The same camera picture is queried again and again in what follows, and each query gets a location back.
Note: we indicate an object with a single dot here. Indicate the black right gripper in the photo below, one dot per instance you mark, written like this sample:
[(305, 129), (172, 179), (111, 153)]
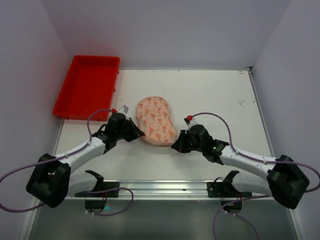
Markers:
[(184, 141)]

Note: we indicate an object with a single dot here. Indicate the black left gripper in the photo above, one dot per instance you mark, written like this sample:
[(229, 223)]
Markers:
[(130, 128)]

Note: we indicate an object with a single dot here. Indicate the peach floral mesh laundry bag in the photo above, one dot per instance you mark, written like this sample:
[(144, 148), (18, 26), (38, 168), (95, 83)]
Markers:
[(153, 116)]

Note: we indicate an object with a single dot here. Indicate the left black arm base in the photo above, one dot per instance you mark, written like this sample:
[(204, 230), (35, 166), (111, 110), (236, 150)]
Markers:
[(97, 206)]

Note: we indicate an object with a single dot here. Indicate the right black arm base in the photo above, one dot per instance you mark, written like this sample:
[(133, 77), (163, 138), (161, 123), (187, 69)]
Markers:
[(222, 188)]

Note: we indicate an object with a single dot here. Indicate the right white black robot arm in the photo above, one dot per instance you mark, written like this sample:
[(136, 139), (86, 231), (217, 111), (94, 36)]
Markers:
[(279, 178)]

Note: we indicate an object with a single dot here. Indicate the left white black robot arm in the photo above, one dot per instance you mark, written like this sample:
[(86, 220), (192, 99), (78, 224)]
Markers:
[(52, 180)]

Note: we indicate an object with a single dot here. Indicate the red plastic tray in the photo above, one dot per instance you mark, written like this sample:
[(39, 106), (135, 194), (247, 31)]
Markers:
[(89, 86)]

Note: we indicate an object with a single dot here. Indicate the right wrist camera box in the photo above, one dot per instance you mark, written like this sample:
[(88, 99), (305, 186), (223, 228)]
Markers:
[(190, 121)]

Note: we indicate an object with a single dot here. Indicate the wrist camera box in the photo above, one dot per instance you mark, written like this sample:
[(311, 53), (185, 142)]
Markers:
[(190, 121), (123, 110)]

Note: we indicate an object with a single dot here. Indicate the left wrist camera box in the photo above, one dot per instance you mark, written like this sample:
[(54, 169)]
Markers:
[(123, 110)]

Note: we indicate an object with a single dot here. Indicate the aluminium mounting rail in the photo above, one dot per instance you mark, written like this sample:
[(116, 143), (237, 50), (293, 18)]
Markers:
[(162, 189)]

